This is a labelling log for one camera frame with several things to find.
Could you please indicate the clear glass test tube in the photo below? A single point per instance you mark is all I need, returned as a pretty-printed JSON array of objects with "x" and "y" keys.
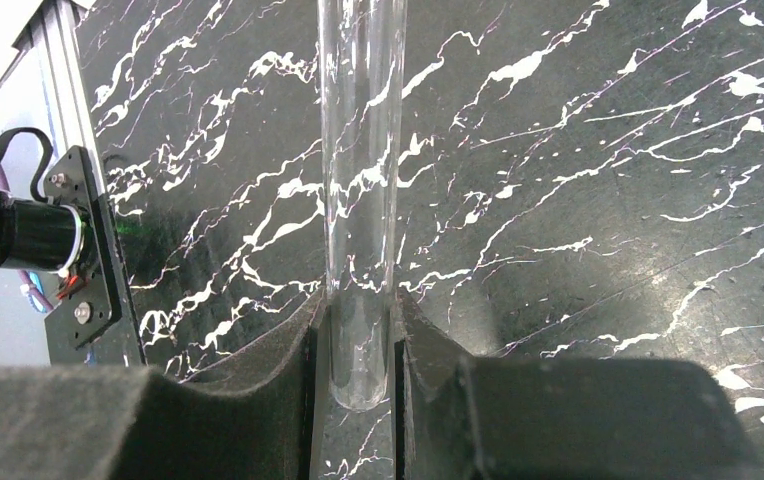
[{"x": 361, "y": 60}]

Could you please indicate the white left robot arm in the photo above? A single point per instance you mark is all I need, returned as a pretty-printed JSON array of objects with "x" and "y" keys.
[{"x": 37, "y": 234}]

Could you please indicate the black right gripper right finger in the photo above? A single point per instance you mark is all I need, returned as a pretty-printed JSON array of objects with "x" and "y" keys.
[{"x": 463, "y": 416}]

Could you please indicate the aluminium frame rail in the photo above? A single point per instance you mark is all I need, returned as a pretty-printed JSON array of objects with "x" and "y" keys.
[{"x": 49, "y": 41}]

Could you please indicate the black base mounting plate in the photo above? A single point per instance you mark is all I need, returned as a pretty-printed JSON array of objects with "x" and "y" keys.
[{"x": 94, "y": 321}]

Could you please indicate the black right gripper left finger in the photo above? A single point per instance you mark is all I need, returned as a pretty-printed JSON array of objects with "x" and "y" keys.
[{"x": 248, "y": 416}]

